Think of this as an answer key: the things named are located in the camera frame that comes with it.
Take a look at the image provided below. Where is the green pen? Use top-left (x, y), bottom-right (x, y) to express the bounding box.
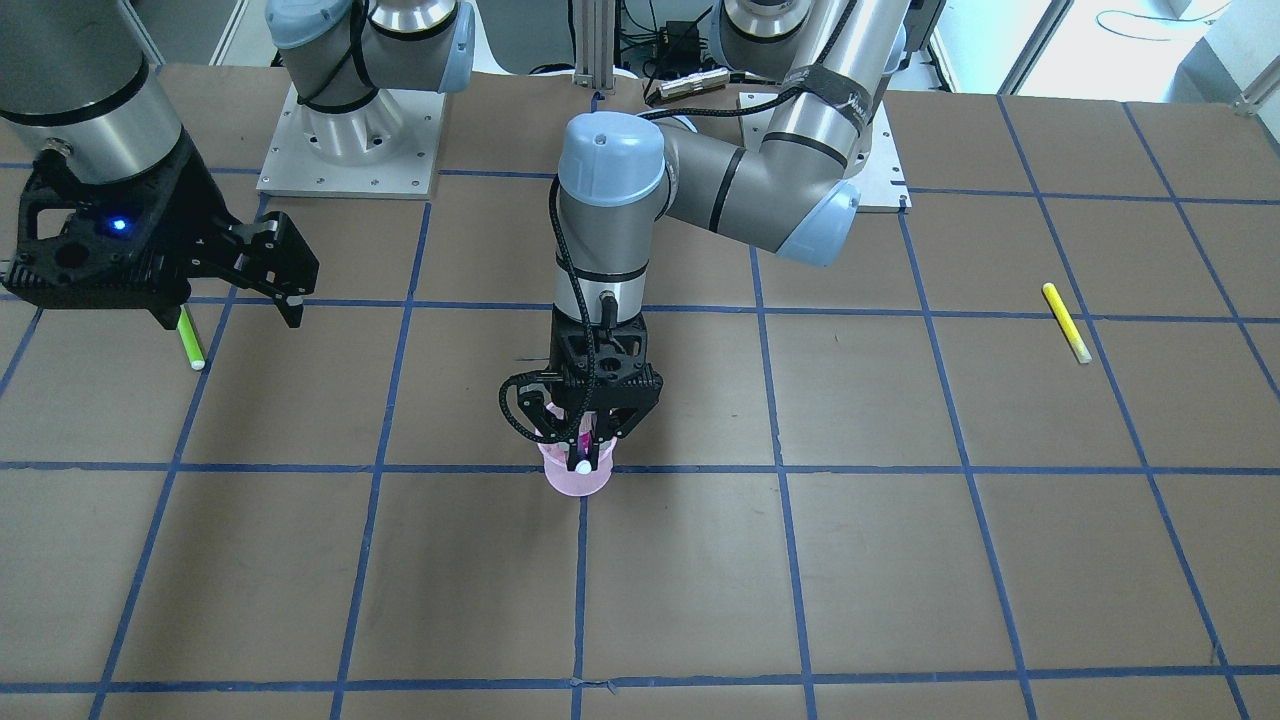
top-left (177, 305), bottom-right (207, 372)

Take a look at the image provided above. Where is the yellow pen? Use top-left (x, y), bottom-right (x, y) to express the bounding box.
top-left (1041, 282), bottom-right (1093, 365)

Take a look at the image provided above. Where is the pink mesh cup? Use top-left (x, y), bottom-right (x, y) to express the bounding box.
top-left (538, 411), bottom-right (617, 497)

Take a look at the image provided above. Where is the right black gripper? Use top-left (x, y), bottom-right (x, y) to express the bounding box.
top-left (3, 129), bottom-right (320, 329)

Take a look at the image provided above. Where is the pink pen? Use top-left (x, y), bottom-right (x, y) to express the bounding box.
top-left (572, 416), bottom-right (594, 475)

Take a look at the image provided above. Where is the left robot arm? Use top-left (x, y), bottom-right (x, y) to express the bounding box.
top-left (498, 1), bottom-right (909, 445)

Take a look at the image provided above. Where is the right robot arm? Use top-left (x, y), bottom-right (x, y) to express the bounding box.
top-left (3, 1), bottom-right (483, 329)

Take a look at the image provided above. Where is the aluminium frame post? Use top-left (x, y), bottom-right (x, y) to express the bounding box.
top-left (570, 0), bottom-right (617, 95)

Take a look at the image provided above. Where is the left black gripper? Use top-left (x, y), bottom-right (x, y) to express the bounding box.
top-left (540, 309), bottom-right (663, 446)

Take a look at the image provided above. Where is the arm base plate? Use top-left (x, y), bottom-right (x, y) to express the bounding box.
top-left (257, 88), bottom-right (448, 200)
top-left (739, 88), bottom-right (911, 214)

